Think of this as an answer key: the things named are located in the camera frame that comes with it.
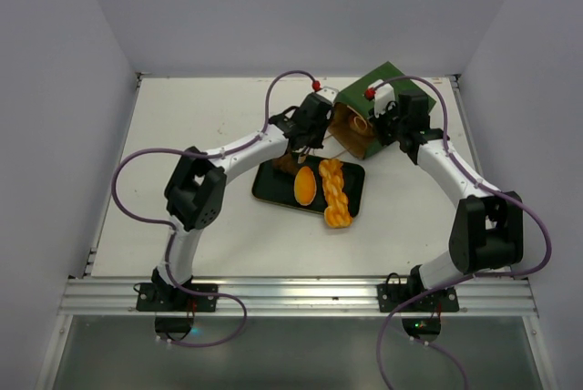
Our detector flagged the tan sliced fake bread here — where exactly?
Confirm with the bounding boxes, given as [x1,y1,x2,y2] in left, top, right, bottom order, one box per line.
[348,115,371,137]

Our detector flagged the brown fake chocolate bread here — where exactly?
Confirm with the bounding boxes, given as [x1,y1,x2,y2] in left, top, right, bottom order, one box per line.
[271,153,300,177]

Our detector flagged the green paper bag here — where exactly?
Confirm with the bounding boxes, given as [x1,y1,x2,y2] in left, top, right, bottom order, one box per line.
[329,62,443,159]

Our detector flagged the orange oval fake bread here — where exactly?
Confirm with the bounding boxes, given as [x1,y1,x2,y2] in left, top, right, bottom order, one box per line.
[293,166,317,206]

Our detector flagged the orange braided fake bread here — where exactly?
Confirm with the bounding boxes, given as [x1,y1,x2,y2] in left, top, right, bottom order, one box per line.
[318,159,353,229]

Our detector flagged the metal serving tongs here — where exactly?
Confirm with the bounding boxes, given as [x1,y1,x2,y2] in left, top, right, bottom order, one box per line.
[297,146,312,164]

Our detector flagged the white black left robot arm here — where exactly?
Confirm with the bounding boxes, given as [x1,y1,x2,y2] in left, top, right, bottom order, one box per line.
[151,87,337,311]

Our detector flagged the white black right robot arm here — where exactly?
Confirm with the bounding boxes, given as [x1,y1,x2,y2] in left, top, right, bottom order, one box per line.
[369,88,524,311]

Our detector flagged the dark green tray gold rim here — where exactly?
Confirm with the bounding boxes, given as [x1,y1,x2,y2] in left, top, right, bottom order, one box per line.
[251,155,365,218]

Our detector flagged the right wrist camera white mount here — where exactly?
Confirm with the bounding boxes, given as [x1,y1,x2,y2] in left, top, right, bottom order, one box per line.
[364,79,396,118]

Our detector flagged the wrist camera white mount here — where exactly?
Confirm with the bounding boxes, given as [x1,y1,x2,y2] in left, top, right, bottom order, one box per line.
[317,87,339,103]
[364,79,396,118]

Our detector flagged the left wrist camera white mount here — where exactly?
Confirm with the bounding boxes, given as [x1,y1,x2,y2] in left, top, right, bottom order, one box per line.
[317,87,339,103]

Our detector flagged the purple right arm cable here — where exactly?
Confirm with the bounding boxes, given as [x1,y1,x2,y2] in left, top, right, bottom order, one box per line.
[376,74,552,390]

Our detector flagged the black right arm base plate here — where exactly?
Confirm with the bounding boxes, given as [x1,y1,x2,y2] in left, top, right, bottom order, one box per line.
[376,272,460,313]

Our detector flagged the aluminium front mounting rail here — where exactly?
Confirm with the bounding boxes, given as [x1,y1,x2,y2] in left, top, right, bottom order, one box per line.
[57,277,537,317]

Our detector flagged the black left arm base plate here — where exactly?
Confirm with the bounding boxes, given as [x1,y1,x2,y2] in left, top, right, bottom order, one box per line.
[135,282,219,313]

